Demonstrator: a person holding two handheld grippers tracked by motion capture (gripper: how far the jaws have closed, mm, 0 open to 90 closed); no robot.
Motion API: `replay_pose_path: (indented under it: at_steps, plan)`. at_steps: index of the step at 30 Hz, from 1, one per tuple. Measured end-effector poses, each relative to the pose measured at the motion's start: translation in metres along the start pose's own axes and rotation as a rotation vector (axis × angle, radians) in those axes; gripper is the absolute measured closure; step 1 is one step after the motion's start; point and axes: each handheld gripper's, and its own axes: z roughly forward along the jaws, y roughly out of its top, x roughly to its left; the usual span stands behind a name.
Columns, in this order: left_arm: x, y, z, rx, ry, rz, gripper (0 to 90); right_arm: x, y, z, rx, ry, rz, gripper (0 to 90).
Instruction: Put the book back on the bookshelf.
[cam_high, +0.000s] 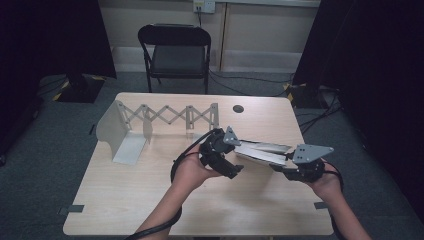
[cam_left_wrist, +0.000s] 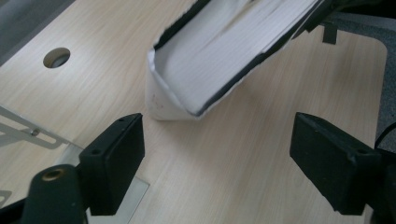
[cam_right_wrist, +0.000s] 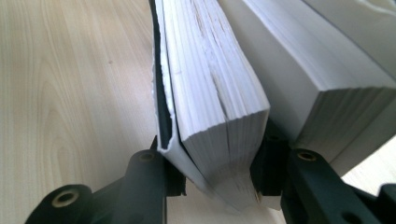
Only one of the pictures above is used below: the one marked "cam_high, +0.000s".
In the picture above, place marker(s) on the grey tape strip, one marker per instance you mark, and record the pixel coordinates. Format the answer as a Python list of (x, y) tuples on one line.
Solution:
[(320, 205), (71, 209)]

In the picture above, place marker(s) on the black stand base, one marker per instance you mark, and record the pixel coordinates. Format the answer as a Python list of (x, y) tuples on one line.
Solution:
[(80, 88), (310, 96)]

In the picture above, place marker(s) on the grey expandable metal book rack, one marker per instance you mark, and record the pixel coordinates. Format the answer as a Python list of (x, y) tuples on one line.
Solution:
[(120, 133)]

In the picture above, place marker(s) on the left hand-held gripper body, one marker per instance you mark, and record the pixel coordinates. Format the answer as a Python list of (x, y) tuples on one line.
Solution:
[(215, 148)]

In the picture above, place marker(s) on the white wall socket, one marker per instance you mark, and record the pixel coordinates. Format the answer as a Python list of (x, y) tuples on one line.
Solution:
[(204, 5)]

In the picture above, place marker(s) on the black folding chair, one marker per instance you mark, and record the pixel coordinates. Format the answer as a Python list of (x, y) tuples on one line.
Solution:
[(176, 56)]

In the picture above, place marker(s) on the dark curtain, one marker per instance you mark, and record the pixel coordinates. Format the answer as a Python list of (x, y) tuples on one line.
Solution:
[(373, 66), (40, 40)]

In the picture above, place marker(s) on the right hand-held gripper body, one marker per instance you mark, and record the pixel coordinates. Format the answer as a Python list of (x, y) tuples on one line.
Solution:
[(308, 166)]

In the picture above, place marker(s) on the person's right hand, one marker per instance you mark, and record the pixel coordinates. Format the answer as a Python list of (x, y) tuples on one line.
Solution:
[(326, 183)]

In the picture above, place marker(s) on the white book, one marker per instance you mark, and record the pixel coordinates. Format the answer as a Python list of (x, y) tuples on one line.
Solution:
[(263, 151)]

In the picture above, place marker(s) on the black round table grommet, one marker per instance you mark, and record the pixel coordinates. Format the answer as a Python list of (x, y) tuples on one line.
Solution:
[(238, 108)]

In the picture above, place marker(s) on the person's left hand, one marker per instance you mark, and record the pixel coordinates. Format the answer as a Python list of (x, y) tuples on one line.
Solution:
[(191, 171)]

